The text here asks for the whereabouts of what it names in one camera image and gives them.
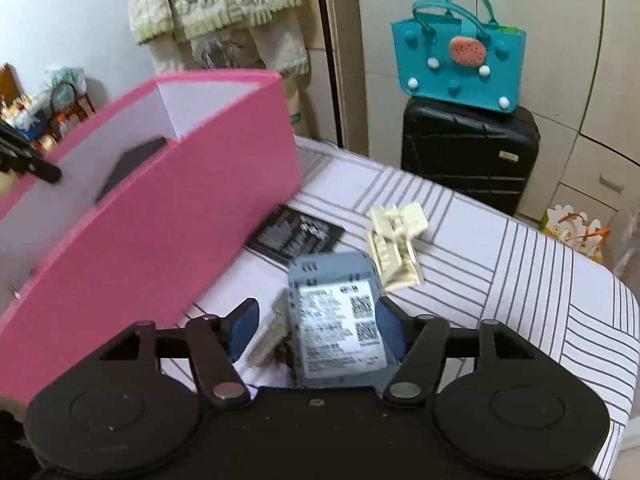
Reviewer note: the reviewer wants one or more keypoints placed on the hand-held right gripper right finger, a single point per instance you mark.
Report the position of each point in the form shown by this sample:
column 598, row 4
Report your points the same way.
column 391, row 332

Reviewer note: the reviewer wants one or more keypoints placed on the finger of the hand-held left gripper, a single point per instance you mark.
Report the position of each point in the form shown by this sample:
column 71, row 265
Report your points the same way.
column 40, row 167

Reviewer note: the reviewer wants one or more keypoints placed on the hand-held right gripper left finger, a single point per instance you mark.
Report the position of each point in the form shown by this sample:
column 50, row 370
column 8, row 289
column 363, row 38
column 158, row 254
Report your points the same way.
column 242, row 332

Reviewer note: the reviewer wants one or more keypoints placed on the small black box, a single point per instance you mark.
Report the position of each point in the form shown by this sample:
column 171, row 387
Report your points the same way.
column 130, row 165

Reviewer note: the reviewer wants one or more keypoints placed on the pink cardboard box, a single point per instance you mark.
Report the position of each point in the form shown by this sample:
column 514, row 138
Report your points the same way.
column 150, row 260

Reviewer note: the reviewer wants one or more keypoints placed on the purple starfish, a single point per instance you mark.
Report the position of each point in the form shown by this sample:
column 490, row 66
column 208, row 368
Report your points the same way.
column 283, row 374

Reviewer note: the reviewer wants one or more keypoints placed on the cream hair claw clip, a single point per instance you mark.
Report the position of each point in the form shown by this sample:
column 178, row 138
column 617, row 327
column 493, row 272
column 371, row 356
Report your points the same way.
column 395, row 260

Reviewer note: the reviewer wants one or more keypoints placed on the cabinet clutter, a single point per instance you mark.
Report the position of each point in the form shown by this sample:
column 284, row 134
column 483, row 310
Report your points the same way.
column 60, row 95

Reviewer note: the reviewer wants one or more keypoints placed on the flat black battery pack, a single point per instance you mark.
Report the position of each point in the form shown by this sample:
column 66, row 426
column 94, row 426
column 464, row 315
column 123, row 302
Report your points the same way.
column 295, row 232

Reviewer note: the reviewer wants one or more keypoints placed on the striped white tablecloth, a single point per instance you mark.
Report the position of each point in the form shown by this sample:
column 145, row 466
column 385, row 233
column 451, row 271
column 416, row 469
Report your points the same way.
column 500, row 285

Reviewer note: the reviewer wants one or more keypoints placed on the black suitcase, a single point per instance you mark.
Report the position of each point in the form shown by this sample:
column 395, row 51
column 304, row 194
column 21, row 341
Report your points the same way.
column 465, row 160

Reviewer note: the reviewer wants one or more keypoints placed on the white orange paper bag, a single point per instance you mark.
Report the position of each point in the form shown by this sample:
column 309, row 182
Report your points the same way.
column 570, row 232

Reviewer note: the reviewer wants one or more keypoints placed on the brown paper bag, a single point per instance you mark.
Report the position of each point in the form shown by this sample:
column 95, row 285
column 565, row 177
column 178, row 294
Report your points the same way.
column 300, row 95

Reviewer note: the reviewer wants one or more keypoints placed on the teal felt handbag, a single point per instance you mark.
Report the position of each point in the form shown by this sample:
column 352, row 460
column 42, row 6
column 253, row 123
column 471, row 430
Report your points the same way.
column 450, row 80

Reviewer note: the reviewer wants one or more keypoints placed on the cream fleece garment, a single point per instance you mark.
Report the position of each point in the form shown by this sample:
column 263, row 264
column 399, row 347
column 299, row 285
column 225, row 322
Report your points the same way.
column 280, row 45

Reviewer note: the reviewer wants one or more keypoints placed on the beige wardrobe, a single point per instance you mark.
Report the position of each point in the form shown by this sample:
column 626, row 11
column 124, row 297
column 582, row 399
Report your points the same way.
column 565, row 60

